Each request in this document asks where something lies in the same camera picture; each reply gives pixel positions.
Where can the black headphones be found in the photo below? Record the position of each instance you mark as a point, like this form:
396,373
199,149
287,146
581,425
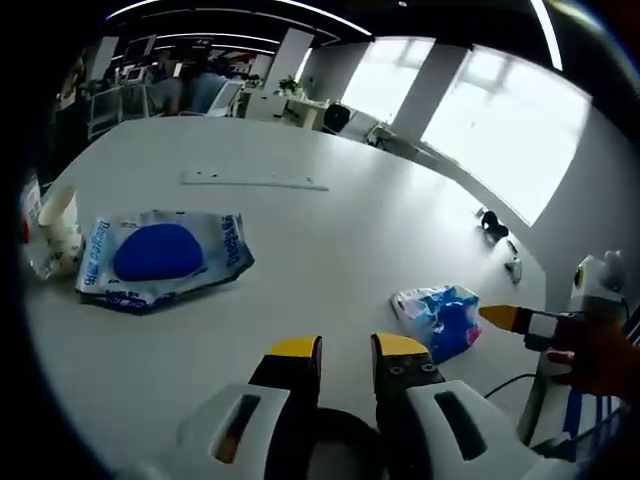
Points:
492,225

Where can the green potted plant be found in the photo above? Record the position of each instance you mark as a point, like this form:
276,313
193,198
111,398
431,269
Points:
290,85

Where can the clear plastic water bottle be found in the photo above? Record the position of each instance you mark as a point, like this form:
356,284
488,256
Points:
30,225

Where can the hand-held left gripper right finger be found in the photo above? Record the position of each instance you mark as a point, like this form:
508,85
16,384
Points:
480,430

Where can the blue tissue packet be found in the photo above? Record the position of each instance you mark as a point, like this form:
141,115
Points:
445,320

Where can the clear bag with blue item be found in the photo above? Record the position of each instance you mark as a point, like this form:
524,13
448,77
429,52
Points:
160,255

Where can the person's right hand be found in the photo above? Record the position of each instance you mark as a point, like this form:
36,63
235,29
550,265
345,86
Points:
605,360

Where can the white paper cup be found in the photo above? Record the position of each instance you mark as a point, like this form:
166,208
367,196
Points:
62,230

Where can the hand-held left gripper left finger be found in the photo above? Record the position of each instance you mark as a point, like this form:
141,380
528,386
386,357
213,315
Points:
215,430

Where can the black office chair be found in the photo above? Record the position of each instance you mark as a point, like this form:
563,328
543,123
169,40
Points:
337,117

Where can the white office chair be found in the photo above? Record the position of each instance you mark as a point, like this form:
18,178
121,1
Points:
106,112

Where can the small grey table item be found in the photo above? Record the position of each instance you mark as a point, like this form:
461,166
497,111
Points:
515,270

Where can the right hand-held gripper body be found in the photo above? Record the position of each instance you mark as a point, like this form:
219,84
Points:
600,285

